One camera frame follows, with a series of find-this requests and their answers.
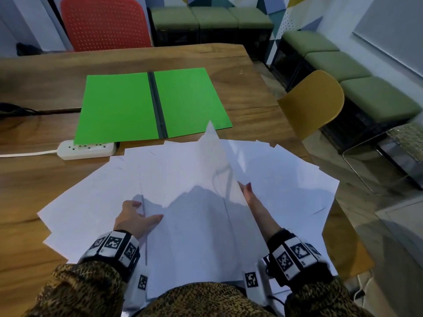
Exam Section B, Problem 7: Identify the person's left hand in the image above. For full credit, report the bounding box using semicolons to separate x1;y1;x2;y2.
114;200;164;240

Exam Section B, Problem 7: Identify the person's right hand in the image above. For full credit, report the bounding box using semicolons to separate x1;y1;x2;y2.
238;182;282;242

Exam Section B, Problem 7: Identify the large white paper sheet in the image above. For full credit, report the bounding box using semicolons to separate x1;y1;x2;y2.
132;121;271;299

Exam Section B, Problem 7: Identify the person's right forearm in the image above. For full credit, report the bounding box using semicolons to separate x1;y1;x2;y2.
284;276;375;317

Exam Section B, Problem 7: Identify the person's left forearm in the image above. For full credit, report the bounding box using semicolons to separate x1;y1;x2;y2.
22;261;129;317

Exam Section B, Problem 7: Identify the pile of white papers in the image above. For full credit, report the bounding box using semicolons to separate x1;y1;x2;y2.
37;138;340;296

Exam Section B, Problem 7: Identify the black marker-tagged left wrist band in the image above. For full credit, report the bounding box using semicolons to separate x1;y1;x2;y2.
78;230;141;283

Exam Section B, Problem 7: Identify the black marker-tagged wrist band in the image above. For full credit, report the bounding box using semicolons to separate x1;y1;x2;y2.
78;230;141;283
264;229;334;288

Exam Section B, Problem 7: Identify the black marker-tagged right wrist band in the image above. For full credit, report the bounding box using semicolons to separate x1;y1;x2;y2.
264;229;334;288

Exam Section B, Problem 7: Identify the person's leopard-print top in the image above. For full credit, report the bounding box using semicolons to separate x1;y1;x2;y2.
132;282;279;317

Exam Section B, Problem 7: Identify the white power strip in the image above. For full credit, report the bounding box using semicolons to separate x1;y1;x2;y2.
57;139;118;161

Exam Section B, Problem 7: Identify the yellow plastic chair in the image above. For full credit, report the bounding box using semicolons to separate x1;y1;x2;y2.
277;70;345;142

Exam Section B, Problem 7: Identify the green folder with black spine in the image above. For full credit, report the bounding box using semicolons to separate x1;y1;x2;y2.
73;67;233;146

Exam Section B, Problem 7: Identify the green cushioned stool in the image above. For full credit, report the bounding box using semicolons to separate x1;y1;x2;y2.
319;76;423;155
291;51;373;93
270;30;340;90
228;7;275;60
150;6;200;47
191;6;239;45

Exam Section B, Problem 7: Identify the red perforated plastic chair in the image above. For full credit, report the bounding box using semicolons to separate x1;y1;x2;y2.
60;0;153;52

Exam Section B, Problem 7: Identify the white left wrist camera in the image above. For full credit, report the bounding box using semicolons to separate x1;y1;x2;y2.
123;257;150;312

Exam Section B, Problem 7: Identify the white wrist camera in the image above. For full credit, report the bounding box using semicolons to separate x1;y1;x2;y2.
123;257;150;312
244;260;272;307

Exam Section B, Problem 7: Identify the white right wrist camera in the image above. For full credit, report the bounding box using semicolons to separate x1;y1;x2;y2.
244;260;272;307

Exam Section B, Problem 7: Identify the white power cable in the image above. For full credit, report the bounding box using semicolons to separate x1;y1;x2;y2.
0;149;59;158

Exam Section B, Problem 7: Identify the thin white floor cable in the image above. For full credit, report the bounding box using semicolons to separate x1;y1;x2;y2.
352;273;375;302

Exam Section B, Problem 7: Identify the glass table with metal frame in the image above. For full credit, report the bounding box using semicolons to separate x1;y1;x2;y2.
342;122;423;197

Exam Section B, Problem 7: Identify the black cable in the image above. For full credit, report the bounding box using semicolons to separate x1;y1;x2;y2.
0;102;82;118

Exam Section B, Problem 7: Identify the grey wall board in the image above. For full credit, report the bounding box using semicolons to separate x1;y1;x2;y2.
352;0;423;78

